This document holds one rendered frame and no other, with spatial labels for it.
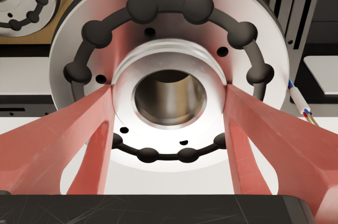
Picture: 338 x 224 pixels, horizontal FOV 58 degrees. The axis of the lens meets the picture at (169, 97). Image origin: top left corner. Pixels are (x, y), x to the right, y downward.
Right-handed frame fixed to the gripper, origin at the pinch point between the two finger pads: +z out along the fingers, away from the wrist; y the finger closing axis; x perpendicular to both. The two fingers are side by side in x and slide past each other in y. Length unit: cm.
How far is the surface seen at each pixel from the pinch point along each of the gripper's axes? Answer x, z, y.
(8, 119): 29, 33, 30
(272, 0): -1.4, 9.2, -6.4
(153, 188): 48, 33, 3
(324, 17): 3.7, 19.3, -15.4
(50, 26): 4.7, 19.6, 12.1
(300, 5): -1.1, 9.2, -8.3
